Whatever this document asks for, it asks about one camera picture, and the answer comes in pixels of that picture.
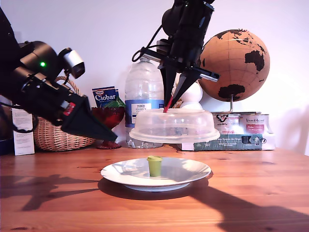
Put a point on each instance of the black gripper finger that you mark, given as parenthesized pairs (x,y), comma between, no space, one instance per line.
(169,82)
(187,81)

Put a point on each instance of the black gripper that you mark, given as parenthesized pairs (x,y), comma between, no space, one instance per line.
(50,104)

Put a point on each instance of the green coffee capsule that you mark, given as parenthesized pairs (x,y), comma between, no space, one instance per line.
(154,168)

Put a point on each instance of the white plate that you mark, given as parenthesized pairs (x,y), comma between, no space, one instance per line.
(183,174)

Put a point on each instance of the red glass goblet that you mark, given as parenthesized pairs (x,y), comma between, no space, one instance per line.
(106,116)

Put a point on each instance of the large clear water bottle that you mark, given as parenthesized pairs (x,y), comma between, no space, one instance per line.
(142,84)

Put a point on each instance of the blue Ciobar packet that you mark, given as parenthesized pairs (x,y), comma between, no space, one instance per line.
(105,96)

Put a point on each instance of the green foil packet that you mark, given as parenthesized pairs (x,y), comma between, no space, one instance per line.
(116,104)

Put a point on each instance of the cork globe on metal stand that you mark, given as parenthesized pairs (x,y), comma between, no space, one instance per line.
(231,65)

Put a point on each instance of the tin can recycling symbol label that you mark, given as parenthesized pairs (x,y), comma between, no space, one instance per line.
(228,125)

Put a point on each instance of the white printed carton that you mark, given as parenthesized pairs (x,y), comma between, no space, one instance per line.
(24,142)

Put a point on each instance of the tin can red label panel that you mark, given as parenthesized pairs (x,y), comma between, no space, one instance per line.
(254,124)

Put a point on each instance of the white green cardboard can tray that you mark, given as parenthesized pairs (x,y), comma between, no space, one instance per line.
(241,142)

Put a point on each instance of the dark blue box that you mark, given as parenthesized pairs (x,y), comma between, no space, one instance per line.
(6,147)

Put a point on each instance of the white round security camera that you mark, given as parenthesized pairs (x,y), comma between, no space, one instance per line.
(193,96)

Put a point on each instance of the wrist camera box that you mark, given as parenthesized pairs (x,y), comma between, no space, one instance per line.
(73,61)
(162,47)

